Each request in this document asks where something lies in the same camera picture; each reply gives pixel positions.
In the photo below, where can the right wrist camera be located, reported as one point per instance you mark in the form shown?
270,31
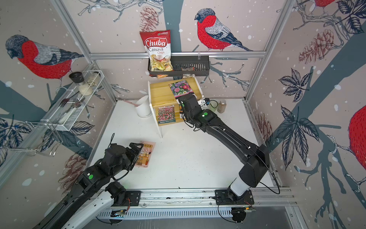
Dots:
204,102

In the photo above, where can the white paper cup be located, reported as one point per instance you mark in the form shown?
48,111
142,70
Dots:
143,107

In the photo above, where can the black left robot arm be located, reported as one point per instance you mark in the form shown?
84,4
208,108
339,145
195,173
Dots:
96,189

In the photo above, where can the metal spoon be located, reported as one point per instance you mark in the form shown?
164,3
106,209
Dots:
68,113

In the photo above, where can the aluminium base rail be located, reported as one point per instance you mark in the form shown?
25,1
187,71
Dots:
196,203

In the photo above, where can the red Chuba cassava chips bag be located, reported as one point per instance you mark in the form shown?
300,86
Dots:
158,46

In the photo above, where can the brown spice jar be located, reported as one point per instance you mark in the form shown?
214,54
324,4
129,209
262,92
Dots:
222,106

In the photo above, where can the black hanging basket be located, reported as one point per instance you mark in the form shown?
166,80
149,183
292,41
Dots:
197,65

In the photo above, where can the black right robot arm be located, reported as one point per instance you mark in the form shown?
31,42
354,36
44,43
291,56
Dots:
255,158

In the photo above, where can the purple flower seed bag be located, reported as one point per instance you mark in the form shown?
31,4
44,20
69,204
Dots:
180,88

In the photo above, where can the pink flower field seed bag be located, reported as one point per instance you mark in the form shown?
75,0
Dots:
166,115

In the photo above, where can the black lid spice jar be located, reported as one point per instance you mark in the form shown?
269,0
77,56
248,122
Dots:
84,88

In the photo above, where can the white wooden two-tier shelf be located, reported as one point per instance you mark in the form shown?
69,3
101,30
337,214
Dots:
160,95

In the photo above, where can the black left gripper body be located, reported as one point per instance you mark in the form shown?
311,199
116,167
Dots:
131,156

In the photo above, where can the green glass cup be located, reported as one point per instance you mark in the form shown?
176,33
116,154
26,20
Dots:
213,105

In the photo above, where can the metal fork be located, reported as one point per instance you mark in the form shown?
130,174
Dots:
66,100

